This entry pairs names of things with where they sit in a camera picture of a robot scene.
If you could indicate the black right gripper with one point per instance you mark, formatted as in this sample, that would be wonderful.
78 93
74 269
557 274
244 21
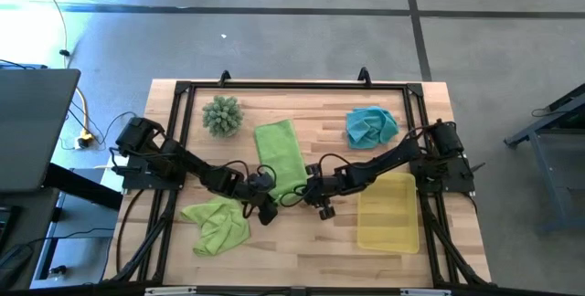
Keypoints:
315 188

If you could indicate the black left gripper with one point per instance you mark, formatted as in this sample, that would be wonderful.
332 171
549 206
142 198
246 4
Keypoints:
261 182

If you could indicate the lime green microfiber towel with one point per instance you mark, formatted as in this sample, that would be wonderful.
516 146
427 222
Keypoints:
219 227

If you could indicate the yellow translucent plastic basket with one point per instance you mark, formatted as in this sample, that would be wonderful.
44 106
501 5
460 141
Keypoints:
388 218

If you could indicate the teal microfiber towel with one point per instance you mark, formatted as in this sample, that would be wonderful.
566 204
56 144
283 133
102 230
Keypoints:
368 127

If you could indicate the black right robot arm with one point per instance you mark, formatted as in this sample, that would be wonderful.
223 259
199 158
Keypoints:
388 159

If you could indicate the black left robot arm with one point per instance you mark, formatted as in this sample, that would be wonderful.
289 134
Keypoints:
192 163

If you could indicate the potted green succulent plant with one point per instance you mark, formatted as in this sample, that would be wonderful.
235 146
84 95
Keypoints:
222 115

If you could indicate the black desk beam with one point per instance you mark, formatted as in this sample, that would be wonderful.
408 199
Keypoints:
82 187

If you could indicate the yellow power plug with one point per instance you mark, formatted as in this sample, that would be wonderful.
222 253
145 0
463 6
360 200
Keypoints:
84 140

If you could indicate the grey metal table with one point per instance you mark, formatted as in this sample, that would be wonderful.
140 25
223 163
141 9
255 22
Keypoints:
525 135

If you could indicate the black computer mouse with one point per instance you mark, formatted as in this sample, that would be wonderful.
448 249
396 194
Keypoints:
13 261

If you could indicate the black aluminium table frame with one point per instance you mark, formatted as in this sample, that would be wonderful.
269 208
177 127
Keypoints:
297 85

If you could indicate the silver table bracket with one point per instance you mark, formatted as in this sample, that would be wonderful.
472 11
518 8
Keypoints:
170 291
425 292

